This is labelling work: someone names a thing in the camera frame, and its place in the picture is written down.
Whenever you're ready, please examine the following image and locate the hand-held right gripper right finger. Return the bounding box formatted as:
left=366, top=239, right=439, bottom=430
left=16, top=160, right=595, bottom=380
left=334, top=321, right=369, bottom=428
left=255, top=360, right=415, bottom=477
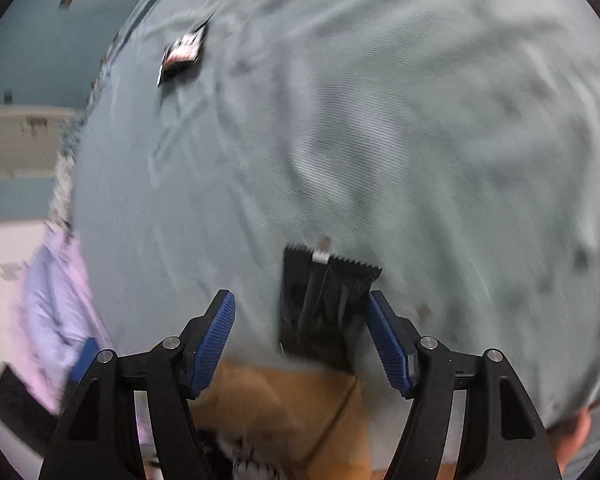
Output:
left=365, top=289, right=563, bottom=480

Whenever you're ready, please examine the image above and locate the crumpled grey cloth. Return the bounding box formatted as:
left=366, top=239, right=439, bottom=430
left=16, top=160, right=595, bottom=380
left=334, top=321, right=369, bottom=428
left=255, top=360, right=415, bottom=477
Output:
left=52, top=115, right=88, bottom=233

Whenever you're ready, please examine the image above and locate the single black snack packet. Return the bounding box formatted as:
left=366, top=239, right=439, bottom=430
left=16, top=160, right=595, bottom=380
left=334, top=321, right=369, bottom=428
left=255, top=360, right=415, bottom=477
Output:
left=279, top=244, right=384, bottom=374

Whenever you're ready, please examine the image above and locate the brown cardboard box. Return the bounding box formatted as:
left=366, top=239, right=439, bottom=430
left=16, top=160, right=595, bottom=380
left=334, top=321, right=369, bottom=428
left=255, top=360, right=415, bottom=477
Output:
left=190, top=362, right=371, bottom=480

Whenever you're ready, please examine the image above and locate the row of snack packets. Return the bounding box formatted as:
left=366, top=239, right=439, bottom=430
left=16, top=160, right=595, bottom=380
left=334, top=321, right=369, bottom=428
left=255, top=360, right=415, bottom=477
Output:
left=157, top=22, right=210, bottom=88

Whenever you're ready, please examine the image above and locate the white panel door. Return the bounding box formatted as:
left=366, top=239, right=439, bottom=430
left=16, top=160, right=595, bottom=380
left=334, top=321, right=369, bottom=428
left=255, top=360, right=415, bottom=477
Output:
left=0, top=106, right=81, bottom=173

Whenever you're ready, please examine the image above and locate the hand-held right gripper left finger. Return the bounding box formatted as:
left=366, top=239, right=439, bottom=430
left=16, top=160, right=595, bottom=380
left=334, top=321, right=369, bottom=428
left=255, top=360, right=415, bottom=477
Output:
left=39, top=289, right=237, bottom=480

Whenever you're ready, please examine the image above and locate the purple duvet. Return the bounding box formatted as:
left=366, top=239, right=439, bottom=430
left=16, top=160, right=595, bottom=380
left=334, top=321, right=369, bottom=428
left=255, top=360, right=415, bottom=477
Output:
left=20, top=232, right=151, bottom=471

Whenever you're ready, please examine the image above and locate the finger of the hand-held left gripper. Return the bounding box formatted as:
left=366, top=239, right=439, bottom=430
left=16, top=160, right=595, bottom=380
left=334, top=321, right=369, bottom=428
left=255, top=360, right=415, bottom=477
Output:
left=0, top=364, right=61, bottom=463
left=69, top=337, right=102, bottom=386

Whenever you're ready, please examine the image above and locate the person's bare leg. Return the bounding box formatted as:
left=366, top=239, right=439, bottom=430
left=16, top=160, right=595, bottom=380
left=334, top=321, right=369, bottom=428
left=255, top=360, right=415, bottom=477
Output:
left=550, top=406, right=593, bottom=471

